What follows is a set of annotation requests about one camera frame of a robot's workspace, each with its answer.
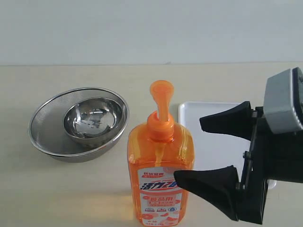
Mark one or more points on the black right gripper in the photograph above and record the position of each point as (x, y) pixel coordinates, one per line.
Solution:
(270, 157)

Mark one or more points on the orange pump soap bottle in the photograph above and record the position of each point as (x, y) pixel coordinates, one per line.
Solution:
(155, 150)

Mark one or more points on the small stainless steel bowl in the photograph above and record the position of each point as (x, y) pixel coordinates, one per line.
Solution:
(95, 121)

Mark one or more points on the white rectangular plastic tray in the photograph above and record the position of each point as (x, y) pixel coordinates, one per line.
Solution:
(212, 151)

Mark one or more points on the steel mesh strainer basket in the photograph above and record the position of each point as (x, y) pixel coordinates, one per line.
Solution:
(47, 133)

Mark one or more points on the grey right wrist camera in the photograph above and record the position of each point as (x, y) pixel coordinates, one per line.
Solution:
(283, 101)

